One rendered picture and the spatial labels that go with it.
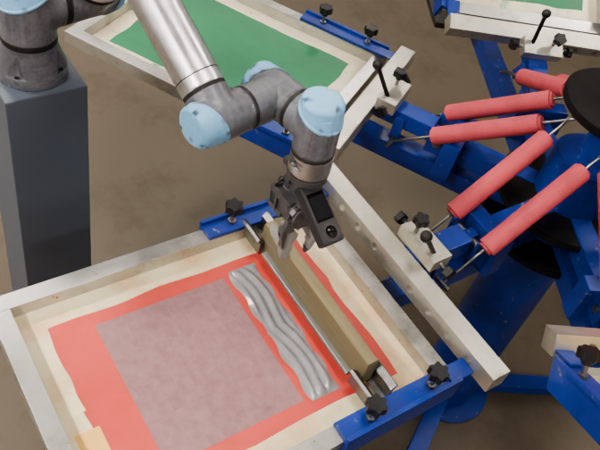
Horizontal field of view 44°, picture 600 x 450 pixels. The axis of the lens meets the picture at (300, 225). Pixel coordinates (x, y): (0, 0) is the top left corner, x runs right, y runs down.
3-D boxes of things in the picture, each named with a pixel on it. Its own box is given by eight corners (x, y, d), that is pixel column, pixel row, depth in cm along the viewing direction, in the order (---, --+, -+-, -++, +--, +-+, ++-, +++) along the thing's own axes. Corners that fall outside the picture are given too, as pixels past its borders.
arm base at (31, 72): (-15, 56, 163) (-21, 18, 155) (52, 44, 170) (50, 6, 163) (9, 97, 155) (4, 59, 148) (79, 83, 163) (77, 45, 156)
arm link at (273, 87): (225, 70, 120) (270, 105, 115) (276, 51, 126) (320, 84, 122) (220, 108, 126) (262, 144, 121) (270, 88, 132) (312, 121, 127)
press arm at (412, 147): (174, 55, 231) (176, 39, 227) (185, 46, 235) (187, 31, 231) (543, 236, 208) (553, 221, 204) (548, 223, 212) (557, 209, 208)
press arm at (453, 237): (412, 276, 172) (419, 262, 168) (397, 258, 175) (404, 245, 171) (466, 254, 180) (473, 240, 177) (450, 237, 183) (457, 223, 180)
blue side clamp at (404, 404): (340, 458, 143) (349, 442, 138) (326, 437, 146) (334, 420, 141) (452, 396, 158) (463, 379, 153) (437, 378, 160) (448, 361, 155)
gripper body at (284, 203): (299, 194, 140) (310, 145, 132) (324, 224, 136) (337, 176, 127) (265, 206, 137) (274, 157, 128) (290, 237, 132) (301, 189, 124)
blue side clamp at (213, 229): (207, 255, 171) (210, 235, 166) (196, 240, 173) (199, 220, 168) (312, 218, 185) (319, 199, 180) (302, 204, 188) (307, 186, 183)
